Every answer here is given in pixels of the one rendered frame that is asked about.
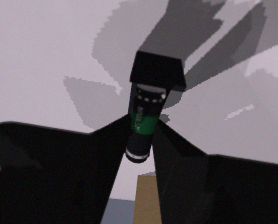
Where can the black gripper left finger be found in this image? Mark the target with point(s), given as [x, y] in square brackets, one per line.
[95, 156]

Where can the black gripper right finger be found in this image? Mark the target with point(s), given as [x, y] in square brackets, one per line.
[188, 178]

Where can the black cylindrical battery with green label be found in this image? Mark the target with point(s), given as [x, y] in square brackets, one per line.
[145, 114]

